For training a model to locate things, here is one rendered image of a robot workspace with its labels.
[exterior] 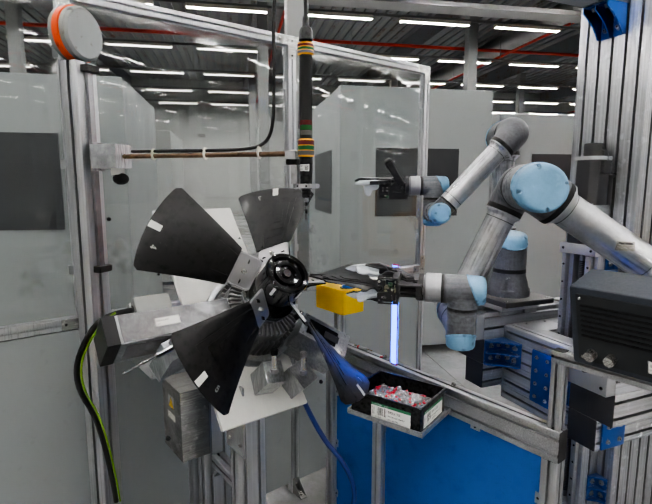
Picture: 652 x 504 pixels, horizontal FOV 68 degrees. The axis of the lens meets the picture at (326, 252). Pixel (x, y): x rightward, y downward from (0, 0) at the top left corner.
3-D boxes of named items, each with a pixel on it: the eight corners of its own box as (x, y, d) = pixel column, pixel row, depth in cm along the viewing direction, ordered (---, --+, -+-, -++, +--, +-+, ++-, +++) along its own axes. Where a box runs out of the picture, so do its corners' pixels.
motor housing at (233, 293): (223, 368, 130) (240, 348, 121) (198, 294, 139) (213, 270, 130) (294, 350, 144) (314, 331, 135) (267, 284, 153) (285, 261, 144)
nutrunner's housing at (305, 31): (296, 197, 128) (295, 14, 122) (301, 197, 132) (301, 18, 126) (310, 197, 127) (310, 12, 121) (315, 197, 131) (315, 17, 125)
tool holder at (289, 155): (282, 188, 128) (281, 150, 126) (291, 188, 134) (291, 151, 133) (314, 188, 125) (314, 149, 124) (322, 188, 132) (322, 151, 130)
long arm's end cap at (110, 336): (106, 336, 120) (114, 314, 112) (113, 364, 117) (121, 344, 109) (93, 338, 119) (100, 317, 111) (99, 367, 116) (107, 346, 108)
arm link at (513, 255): (497, 270, 174) (499, 232, 172) (487, 264, 187) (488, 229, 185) (531, 270, 173) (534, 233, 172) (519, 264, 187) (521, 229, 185)
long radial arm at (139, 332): (215, 316, 138) (228, 296, 130) (223, 340, 135) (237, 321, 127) (106, 336, 120) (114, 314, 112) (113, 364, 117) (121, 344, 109)
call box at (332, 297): (315, 310, 184) (315, 283, 183) (336, 306, 190) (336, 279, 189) (342, 320, 172) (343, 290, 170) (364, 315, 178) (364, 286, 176)
